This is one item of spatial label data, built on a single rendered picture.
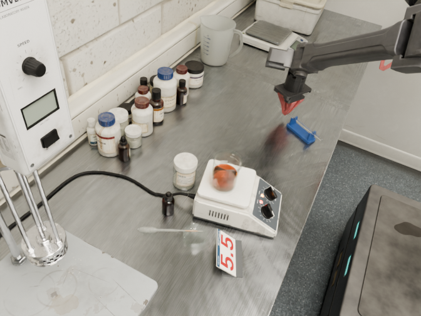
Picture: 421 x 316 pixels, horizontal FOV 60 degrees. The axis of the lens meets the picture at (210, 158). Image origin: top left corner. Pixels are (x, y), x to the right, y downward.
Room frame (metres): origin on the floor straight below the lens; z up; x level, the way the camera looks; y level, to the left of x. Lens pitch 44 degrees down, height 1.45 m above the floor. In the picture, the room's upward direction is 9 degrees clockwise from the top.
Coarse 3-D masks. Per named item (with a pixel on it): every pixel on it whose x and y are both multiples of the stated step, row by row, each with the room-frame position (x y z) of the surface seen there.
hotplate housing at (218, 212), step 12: (252, 192) 0.56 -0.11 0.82; (204, 204) 0.51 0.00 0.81; (216, 204) 0.51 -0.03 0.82; (228, 204) 0.51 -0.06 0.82; (252, 204) 0.53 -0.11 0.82; (204, 216) 0.51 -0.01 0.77; (216, 216) 0.50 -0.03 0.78; (228, 216) 0.50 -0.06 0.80; (240, 216) 0.50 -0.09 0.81; (252, 216) 0.50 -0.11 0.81; (240, 228) 0.50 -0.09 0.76; (252, 228) 0.49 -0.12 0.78; (264, 228) 0.49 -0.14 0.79; (276, 228) 0.50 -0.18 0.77
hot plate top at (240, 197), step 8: (208, 168) 0.60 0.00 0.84; (248, 168) 0.62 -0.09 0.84; (208, 176) 0.57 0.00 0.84; (240, 176) 0.59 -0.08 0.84; (248, 176) 0.59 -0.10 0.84; (200, 184) 0.55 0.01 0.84; (208, 184) 0.55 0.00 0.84; (240, 184) 0.56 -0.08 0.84; (248, 184) 0.57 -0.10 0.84; (200, 192) 0.52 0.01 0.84; (208, 192) 0.53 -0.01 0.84; (216, 192) 0.53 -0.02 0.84; (232, 192) 0.54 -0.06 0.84; (240, 192) 0.54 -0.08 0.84; (248, 192) 0.54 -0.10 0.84; (216, 200) 0.51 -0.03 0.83; (224, 200) 0.51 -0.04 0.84; (232, 200) 0.51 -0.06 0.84; (240, 200) 0.52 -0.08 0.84; (248, 200) 0.52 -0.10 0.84
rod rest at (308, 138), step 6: (294, 120) 0.93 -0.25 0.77; (288, 126) 0.92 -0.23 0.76; (294, 126) 0.92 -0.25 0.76; (300, 126) 0.92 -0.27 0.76; (294, 132) 0.89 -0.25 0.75; (300, 132) 0.89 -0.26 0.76; (306, 132) 0.89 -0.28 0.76; (300, 138) 0.87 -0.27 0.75; (306, 138) 0.87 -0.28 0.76; (312, 138) 0.87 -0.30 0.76
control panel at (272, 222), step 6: (258, 186) 0.59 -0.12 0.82; (264, 186) 0.60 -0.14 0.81; (258, 192) 0.57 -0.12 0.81; (276, 192) 0.60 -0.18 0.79; (258, 198) 0.55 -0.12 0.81; (264, 198) 0.56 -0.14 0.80; (276, 198) 0.58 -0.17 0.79; (258, 204) 0.54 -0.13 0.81; (264, 204) 0.55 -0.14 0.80; (270, 204) 0.55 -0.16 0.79; (276, 204) 0.57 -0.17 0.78; (258, 210) 0.52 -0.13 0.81; (276, 210) 0.55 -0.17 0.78; (258, 216) 0.50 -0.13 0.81; (276, 216) 0.53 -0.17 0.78; (264, 222) 0.50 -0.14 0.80; (270, 222) 0.51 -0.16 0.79; (276, 222) 0.52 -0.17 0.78
